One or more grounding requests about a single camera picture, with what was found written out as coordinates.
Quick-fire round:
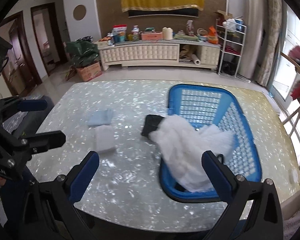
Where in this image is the white paper roll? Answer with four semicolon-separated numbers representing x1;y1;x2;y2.
191;54;201;66

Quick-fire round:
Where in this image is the pink box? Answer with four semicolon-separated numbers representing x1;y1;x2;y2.
141;32;163;41

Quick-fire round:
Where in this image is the silver refrigerator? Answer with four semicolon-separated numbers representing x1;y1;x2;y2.
238;0;265;81

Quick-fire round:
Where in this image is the green plastic bag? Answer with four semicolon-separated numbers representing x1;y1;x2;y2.
66;40;99;68

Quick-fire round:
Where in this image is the blue plastic basket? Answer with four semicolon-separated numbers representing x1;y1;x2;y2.
150;84;262;203

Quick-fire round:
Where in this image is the black scouring pad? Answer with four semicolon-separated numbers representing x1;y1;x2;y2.
141;114;165;138

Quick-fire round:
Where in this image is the white foam pad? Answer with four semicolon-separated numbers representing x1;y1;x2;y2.
95;125;115;154

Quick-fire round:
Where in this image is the cardboard box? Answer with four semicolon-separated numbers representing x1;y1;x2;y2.
76;62;102;82

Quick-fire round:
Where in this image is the orange bag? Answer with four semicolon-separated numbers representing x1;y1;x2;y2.
207;26;219;44

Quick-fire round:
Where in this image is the white fluffy batting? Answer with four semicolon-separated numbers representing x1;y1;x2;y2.
149;115;235;192

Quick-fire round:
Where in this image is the light blue folded cloth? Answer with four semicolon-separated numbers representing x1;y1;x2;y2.
87;108;114;127

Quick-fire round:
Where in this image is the cream tufted tv cabinet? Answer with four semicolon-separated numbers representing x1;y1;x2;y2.
99;40;220;70

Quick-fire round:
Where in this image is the dark grey chair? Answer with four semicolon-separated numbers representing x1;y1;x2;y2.
3;95;54;138

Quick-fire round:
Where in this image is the white wire shelf rack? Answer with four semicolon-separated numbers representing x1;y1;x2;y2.
216;17;247;77

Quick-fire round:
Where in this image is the cream candle jar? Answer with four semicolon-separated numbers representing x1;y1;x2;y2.
162;27;173;40

